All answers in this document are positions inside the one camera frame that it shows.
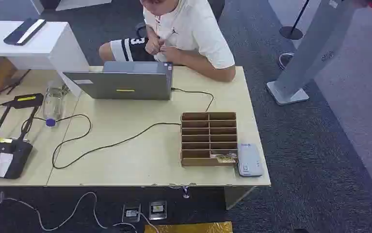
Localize clear plastic bottle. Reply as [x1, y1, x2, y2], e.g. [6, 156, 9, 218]
[43, 81, 67, 127]

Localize grey pillar stand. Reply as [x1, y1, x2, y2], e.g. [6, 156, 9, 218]
[266, 0, 357, 106]

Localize black stanchion post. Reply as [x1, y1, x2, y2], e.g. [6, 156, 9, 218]
[279, 0, 311, 40]

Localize black and white tablet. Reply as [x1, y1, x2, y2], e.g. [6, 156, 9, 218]
[3, 17, 47, 46]

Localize grey floor cable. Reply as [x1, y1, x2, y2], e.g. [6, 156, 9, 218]
[0, 191, 160, 233]

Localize black laptop cable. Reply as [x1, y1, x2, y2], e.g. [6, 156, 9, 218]
[171, 87, 215, 113]

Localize silver floor socket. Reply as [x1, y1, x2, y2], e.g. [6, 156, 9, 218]
[122, 203, 142, 223]
[148, 200, 168, 221]

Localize white coiled cable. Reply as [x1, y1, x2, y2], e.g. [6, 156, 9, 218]
[278, 52, 295, 70]

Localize wooden card box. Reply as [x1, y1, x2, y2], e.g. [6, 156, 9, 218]
[180, 111, 239, 167]

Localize grey laptop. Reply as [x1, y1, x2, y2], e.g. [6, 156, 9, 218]
[63, 61, 174, 101]

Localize pale wooden desk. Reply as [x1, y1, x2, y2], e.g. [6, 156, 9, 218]
[0, 66, 272, 211]

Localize white side table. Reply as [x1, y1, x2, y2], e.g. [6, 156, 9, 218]
[0, 20, 90, 98]

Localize person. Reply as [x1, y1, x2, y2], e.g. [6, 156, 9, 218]
[98, 0, 237, 83]

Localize yellow floor sheet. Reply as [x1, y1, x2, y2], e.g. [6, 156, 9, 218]
[144, 221, 234, 233]

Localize white card reader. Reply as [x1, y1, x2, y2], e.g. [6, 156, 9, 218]
[237, 143, 264, 178]

